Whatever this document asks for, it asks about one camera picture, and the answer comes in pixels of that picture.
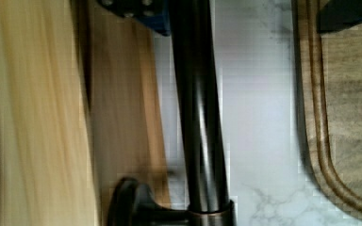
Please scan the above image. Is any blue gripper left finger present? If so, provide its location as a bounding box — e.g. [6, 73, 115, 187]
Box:
[97, 0, 171, 37]

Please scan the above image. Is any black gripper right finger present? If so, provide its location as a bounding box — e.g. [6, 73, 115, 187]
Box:
[317, 0, 362, 34]

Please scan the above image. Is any black drawer handle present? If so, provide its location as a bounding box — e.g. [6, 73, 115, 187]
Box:
[107, 0, 237, 226]

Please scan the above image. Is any dark wooden cutting board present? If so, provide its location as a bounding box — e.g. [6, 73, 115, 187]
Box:
[292, 0, 362, 220]

